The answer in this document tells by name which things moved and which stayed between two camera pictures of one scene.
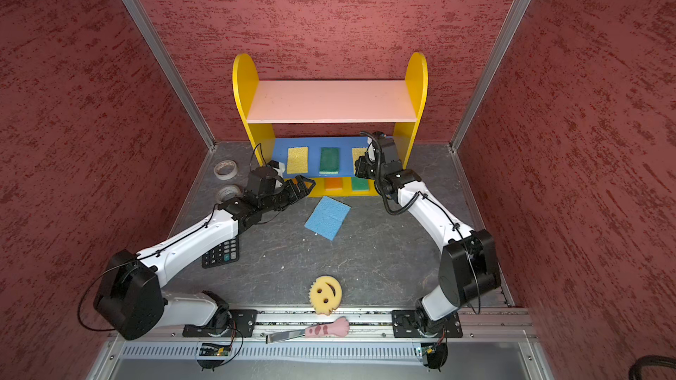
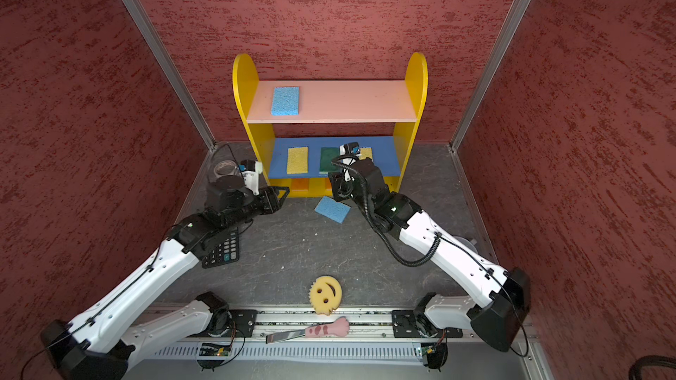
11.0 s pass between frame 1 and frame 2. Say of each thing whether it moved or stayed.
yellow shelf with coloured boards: stayed
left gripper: moved
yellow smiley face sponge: stayed
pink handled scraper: stayed
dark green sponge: stayed
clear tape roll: stayed
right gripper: moved
